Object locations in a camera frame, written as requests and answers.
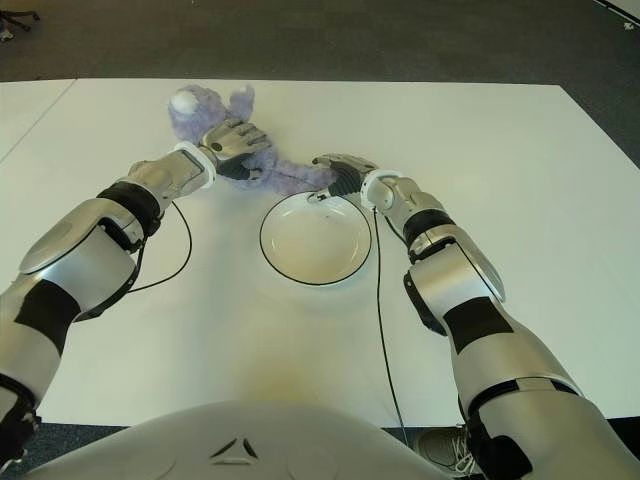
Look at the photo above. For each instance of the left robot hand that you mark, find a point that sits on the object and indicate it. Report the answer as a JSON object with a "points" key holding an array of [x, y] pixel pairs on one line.
{"points": [[230, 140]]}

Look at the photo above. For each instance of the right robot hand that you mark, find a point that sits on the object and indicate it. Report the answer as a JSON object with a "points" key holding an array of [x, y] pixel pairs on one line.
{"points": [[350, 182]]}

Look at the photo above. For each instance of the purple plush doll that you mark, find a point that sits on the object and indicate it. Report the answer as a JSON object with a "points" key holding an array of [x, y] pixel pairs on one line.
{"points": [[195, 117]]}

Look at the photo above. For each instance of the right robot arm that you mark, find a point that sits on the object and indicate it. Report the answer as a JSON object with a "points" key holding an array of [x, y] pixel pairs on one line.
{"points": [[450, 280]]}

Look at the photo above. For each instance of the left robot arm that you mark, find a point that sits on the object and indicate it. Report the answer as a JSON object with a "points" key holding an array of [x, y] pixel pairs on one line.
{"points": [[85, 240]]}

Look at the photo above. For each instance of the white plate black rim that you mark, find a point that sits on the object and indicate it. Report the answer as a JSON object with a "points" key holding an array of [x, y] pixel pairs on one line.
{"points": [[315, 240]]}

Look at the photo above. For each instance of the black office chair base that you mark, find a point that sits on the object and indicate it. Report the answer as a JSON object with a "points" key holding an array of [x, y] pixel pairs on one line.
{"points": [[22, 15]]}

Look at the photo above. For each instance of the white sneaker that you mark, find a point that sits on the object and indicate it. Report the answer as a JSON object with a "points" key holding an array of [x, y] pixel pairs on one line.
{"points": [[5, 35]]}

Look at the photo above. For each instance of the silver robot torso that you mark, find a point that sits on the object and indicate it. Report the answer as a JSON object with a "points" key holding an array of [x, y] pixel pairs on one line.
{"points": [[235, 440]]}

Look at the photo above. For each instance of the grey laced sneaker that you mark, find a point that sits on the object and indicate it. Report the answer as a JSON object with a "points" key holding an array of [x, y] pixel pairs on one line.
{"points": [[445, 450]]}

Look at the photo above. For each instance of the white panel edge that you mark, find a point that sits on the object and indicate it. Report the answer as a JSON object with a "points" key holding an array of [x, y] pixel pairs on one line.
{"points": [[620, 5]]}

